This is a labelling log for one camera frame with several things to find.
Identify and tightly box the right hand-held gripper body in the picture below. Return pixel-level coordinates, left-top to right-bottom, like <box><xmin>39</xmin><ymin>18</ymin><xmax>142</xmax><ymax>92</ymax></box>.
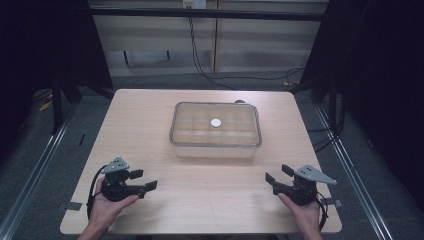
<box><xmin>272</xmin><ymin>164</ymin><xmax>338</xmax><ymax>207</ymax></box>

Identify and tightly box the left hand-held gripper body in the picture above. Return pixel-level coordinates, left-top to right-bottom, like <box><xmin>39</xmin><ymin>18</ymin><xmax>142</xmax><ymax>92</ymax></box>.
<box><xmin>99</xmin><ymin>156</ymin><xmax>148</xmax><ymax>203</ymax></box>

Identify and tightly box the person's right hand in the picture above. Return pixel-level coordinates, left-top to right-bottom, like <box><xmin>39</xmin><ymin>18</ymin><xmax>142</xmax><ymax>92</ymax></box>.
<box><xmin>277</xmin><ymin>192</ymin><xmax>323</xmax><ymax>231</ymax></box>

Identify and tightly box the person's left hand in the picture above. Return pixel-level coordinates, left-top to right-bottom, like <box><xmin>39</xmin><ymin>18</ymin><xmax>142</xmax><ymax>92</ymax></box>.
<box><xmin>87</xmin><ymin>178</ymin><xmax>140</xmax><ymax>232</ymax></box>

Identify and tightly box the grey tape strip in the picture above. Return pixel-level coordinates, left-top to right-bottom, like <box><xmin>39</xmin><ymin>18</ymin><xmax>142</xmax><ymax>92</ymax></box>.
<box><xmin>321</xmin><ymin>197</ymin><xmax>343</xmax><ymax>208</ymax></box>
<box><xmin>64</xmin><ymin>201</ymin><xmax>83</xmax><ymax>212</ymax></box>

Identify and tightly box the clear plastic storage box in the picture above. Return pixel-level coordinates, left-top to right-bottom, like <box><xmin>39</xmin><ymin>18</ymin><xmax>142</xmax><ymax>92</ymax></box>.
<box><xmin>168</xmin><ymin>101</ymin><xmax>263</xmax><ymax>159</ymax></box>

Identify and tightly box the black metal stand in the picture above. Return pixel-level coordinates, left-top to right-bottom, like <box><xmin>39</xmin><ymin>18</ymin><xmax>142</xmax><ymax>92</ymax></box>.
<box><xmin>49</xmin><ymin>71</ymin><xmax>83</xmax><ymax>136</ymax></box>

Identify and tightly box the yellow floor tape piece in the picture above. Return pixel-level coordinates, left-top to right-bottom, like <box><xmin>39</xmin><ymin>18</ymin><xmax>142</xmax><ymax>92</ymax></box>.
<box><xmin>38</xmin><ymin>99</ymin><xmax>54</xmax><ymax>112</ymax></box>

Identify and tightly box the dark curtain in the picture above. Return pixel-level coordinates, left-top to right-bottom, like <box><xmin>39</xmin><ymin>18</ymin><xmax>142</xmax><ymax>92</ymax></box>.
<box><xmin>0</xmin><ymin>0</ymin><xmax>114</xmax><ymax>161</ymax></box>
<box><xmin>299</xmin><ymin>0</ymin><xmax>424</xmax><ymax>211</ymax></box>

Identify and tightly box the black horizontal bar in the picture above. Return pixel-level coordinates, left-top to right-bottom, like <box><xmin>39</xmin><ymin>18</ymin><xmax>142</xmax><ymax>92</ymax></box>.
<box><xmin>89</xmin><ymin>7</ymin><xmax>329</xmax><ymax>22</ymax></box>

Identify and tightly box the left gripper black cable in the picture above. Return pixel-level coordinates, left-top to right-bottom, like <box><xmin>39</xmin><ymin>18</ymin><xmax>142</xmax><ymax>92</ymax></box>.
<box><xmin>86</xmin><ymin>164</ymin><xmax>108</xmax><ymax>220</ymax></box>

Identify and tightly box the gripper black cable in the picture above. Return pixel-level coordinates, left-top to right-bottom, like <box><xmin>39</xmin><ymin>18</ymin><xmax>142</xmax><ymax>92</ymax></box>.
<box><xmin>314</xmin><ymin>190</ymin><xmax>330</xmax><ymax>232</ymax></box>
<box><xmin>86</xmin><ymin>164</ymin><xmax>108</xmax><ymax>220</ymax></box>

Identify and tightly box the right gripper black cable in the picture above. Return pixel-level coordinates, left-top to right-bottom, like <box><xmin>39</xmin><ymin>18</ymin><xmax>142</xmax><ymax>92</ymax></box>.
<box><xmin>314</xmin><ymin>190</ymin><xmax>330</xmax><ymax>232</ymax></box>

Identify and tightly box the thin black cables bundle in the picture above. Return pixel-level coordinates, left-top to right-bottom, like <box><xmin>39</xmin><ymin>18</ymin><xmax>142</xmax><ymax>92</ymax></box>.
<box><xmin>306</xmin><ymin>96</ymin><xmax>346</xmax><ymax>154</ymax></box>

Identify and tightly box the metal floor rail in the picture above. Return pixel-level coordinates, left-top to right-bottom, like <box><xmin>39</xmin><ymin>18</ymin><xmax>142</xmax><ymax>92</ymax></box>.
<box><xmin>0</xmin><ymin>109</ymin><xmax>76</xmax><ymax>240</ymax></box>
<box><xmin>314</xmin><ymin>103</ymin><xmax>396</xmax><ymax>240</ymax></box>

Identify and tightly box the long black floor cable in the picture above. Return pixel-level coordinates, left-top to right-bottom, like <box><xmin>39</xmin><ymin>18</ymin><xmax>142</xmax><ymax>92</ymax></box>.
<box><xmin>188</xmin><ymin>16</ymin><xmax>305</xmax><ymax>91</ymax></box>

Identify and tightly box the white wall socket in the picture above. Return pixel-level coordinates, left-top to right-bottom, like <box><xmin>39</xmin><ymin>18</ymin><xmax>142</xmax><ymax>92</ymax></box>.
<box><xmin>182</xmin><ymin>0</ymin><xmax>208</xmax><ymax>10</ymax></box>

